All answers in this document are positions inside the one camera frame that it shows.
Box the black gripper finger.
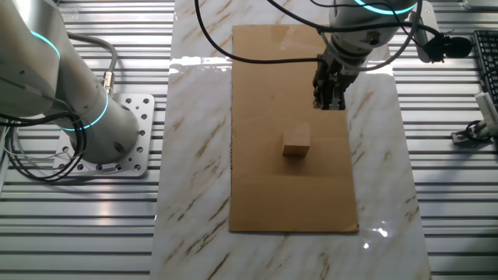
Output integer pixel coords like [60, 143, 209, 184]
[329, 92, 347, 111]
[313, 89, 327, 110]

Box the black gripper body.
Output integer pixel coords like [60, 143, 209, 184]
[313, 58, 357, 96]

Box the small wooden block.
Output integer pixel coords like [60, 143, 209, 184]
[282, 122, 311, 158]

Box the brown cardboard sheet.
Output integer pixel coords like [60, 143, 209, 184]
[228, 24, 359, 234]

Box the marble patterned sheet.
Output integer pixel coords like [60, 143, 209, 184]
[149, 0, 433, 280]

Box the black keyboard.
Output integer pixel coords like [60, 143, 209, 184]
[472, 30, 498, 104]

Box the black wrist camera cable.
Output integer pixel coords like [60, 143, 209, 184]
[265, 0, 443, 38]

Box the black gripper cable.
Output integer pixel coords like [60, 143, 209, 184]
[193, 0, 322, 65]

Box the grey looped wrist cable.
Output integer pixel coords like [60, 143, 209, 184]
[319, 0, 423, 74]

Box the silver camera bracket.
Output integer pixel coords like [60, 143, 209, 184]
[412, 0, 439, 63]

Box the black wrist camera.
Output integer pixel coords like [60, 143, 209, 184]
[423, 35, 473, 63]

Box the thin black stand cable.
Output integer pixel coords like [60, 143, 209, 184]
[465, 119, 484, 143]

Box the grey camera on stand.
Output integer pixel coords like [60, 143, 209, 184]
[451, 91, 498, 147]

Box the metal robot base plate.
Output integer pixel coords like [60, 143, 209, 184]
[53, 93, 156, 178]

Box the grey base cable with connector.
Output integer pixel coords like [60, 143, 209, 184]
[66, 32, 119, 96]

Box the black cable bundle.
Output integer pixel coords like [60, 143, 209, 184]
[0, 110, 89, 183]

